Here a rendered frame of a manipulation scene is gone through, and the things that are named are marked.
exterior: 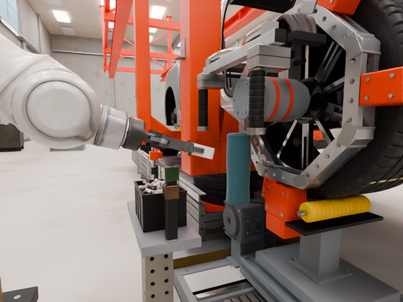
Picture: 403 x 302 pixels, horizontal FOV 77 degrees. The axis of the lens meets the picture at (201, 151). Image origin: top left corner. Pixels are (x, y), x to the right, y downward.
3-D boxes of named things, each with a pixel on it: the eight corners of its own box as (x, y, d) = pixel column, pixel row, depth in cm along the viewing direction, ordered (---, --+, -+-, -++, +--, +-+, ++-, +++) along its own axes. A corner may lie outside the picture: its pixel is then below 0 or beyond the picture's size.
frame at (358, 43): (370, 204, 62) (388, -34, 56) (351, 207, 59) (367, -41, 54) (250, 167, 112) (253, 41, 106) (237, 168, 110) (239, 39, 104)
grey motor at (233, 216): (310, 260, 128) (313, 193, 124) (237, 278, 113) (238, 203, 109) (286, 244, 145) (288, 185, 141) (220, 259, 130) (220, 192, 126)
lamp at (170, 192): (179, 199, 68) (179, 184, 68) (165, 201, 67) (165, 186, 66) (176, 195, 72) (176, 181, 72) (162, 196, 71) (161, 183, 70)
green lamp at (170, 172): (179, 181, 68) (179, 166, 67) (165, 182, 66) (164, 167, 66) (176, 178, 71) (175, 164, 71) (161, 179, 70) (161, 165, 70)
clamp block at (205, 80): (225, 88, 90) (225, 73, 89) (201, 87, 87) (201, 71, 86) (219, 90, 95) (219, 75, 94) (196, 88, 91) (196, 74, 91)
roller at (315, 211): (376, 213, 82) (378, 196, 81) (305, 226, 71) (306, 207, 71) (359, 208, 87) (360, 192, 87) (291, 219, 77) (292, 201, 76)
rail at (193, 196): (213, 231, 141) (213, 193, 139) (197, 234, 138) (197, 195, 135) (144, 165, 370) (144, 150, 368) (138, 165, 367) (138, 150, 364)
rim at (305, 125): (340, 11, 96) (286, 121, 126) (291, 0, 87) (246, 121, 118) (486, 63, 60) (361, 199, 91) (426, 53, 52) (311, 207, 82)
